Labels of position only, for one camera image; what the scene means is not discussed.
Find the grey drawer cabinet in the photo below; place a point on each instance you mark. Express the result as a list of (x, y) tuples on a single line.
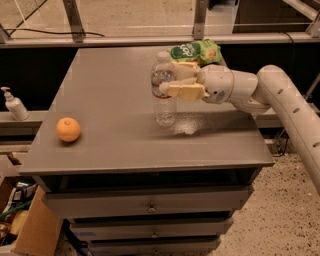
[(129, 187)]

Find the orange fruit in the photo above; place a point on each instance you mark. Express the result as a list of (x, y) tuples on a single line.
[(68, 129)]

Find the clear plastic water bottle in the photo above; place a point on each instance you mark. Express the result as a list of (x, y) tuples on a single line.
[(164, 106)]

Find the brown cardboard box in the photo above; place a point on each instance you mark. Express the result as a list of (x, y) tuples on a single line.
[(40, 232)]

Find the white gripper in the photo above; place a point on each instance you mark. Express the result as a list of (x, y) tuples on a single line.
[(216, 82)]

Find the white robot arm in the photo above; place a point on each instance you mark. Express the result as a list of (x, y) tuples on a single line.
[(270, 88)]

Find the white pump dispenser bottle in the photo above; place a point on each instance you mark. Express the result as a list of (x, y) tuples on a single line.
[(15, 105)]

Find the metal frame railing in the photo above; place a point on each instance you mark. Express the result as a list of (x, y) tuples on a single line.
[(94, 23)]

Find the green snack bag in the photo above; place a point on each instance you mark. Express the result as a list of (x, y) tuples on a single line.
[(202, 52)]

